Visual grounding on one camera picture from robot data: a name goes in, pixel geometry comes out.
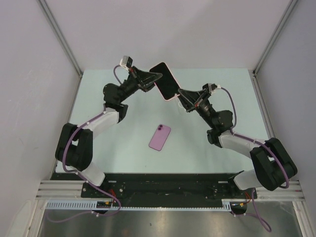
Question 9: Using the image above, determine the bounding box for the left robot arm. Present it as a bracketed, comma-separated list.
[55, 66, 162, 198]

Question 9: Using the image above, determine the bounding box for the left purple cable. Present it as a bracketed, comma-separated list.
[46, 65, 129, 222]

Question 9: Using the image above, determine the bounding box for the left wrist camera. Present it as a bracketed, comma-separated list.
[119, 55, 133, 71]

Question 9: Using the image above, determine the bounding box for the aluminium front rail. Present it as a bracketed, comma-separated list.
[36, 180, 305, 201]

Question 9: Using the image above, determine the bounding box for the aluminium corner post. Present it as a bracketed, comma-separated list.
[37, 0, 83, 78]
[252, 0, 300, 77]

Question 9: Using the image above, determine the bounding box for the right aluminium side rail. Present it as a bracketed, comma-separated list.
[249, 70, 278, 138]

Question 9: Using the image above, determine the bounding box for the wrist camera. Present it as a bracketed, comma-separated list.
[207, 83, 221, 94]
[119, 55, 133, 71]

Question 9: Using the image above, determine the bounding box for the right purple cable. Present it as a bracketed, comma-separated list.
[217, 86, 291, 233]

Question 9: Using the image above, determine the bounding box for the right aluminium corner post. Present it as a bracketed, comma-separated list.
[252, 0, 300, 77]

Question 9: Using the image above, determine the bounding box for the purple phone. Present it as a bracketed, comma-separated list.
[149, 124, 171, 151]

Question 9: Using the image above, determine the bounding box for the white slotted cable duct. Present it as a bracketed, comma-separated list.
[45, 199, 246, 211]

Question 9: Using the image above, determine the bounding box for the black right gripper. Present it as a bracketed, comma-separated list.
[175, 89, 215, 129]

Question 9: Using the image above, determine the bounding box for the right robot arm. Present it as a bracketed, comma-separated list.
[178, 83, 298, 198]

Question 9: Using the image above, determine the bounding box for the purple cable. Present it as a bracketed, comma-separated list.
[217, 86, 291, 233]
[46, 65, 129, 222]

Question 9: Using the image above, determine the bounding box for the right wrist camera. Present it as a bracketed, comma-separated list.
[207, 83, 221, 94]

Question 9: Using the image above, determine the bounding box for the clear phone case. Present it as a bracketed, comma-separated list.
[178, 100, 185, 110]

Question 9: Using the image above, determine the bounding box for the left aluminium corner post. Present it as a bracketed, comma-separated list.
[37, 0, 83, 78]

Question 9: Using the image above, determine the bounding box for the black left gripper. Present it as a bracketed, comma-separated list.
[118, 67, 164, 104]

